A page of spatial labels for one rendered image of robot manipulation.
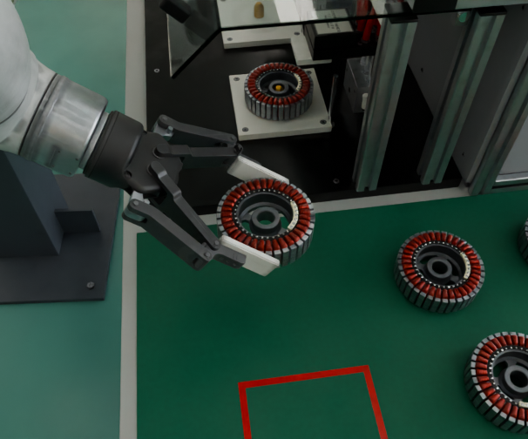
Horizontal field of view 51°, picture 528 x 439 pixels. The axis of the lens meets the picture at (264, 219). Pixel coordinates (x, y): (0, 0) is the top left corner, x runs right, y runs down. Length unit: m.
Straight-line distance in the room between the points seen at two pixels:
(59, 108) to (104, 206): 1.29
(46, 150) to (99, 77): 1.78
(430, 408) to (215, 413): 0.25
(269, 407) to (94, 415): 0.89
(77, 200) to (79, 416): 0.70
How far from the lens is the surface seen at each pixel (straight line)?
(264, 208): 0.64
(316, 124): 0.90
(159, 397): 0.70
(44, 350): 1.64
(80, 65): 2.42
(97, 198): 1.87
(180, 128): 0.64
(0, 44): 0.39
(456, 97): 0.75
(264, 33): 1.09
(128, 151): 0.56
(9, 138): 0.57
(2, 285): 1.77
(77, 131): 0.55
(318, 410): 0.68
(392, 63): 0.69
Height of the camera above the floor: 1.40
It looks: 53 degrees down
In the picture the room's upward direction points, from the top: straight up
